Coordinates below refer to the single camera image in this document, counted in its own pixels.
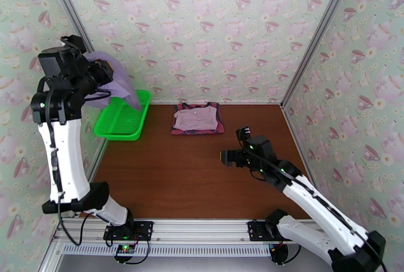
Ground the lavender purple cloth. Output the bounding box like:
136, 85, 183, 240
85, 50, 142, 112

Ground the red printed tank top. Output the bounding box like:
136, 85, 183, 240
171, 102, 225, 136

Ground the pale pink shirt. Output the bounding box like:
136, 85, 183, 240
174, 106, 222, 132

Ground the green plastic laundry basket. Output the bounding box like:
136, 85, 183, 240
94, 90, 152, 141

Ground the controller board with orange connector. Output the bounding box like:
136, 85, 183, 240
270, 244, 288, 264

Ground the controller board with green light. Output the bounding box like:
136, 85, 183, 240
115, 244, 136, 262

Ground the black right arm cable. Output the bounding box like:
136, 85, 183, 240
241, 146, 388, 272

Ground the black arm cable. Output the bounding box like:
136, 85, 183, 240
241, 146, 388, 272
44, 85, 95, 247

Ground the aluminium corner post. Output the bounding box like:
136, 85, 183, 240
280, 0, 361, 108
42, 0, 114, 93

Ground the aluminium table side rail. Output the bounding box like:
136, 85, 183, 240
282, 103, 330, 220
85, 138, 110, 187

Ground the aluminium front frame rail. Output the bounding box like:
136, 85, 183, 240
52, 217, 349, 243

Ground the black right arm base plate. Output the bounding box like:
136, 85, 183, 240
247, 221, 299, 242

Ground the perforated metal cable tray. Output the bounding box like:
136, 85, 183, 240
61, 244, 275, 257

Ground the black right board cable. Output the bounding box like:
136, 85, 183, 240
284, 242, 301, 264

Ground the black board cable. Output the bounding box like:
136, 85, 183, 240
284, 242, 301, 264
126, 239, 151, 265

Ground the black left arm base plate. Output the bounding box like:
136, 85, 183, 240
103, 221, 154, 241

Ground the black left board cable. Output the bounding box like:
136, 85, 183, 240
126, 239, 151, 265

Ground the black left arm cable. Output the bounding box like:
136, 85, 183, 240
44, 85, 95, 247

